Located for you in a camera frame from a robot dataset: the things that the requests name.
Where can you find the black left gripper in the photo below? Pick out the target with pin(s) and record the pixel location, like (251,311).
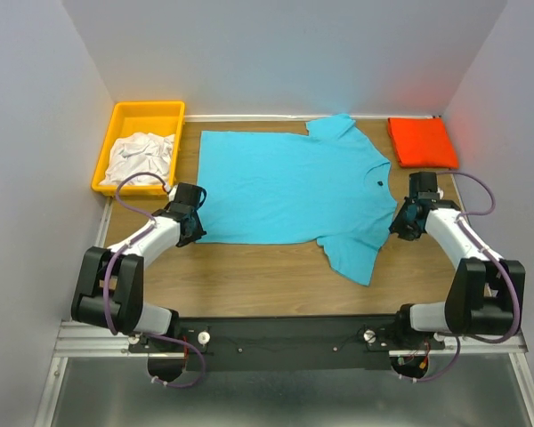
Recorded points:
(198,233)

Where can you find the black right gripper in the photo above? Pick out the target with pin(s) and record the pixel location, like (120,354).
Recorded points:
(396,226)

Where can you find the cyan blue t-shirt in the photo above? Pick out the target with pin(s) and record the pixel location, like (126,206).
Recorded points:
(329,186)

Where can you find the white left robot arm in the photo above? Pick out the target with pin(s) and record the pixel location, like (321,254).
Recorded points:
(110,284)

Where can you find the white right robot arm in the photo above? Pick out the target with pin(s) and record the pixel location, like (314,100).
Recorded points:
(486,293)

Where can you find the crumpled white t-shirt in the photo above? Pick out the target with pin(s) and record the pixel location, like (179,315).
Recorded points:
(139,153)

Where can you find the folded orange t-shirt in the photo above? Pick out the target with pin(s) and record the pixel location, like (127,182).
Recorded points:
(422,142)

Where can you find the yellow plastic bin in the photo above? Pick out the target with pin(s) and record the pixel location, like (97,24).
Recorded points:
(163,118)

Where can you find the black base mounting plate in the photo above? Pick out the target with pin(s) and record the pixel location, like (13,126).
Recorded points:
(288,343)

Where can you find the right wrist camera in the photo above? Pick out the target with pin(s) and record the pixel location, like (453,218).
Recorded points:
(424,186)

